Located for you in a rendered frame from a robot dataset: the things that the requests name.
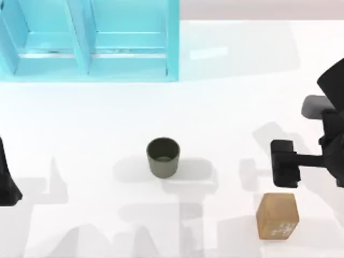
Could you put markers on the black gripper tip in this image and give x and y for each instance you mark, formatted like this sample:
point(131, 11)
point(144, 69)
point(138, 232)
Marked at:
point(6, 185)

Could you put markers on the dark green cup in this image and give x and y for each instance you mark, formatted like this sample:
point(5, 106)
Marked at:
point(163, 166)

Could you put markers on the brown wooden cube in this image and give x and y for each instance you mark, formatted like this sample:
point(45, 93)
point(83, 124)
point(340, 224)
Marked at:
point(276, 217)

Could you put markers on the light blue rack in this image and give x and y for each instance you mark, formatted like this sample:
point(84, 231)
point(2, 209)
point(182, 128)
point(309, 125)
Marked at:
point(129, 40)

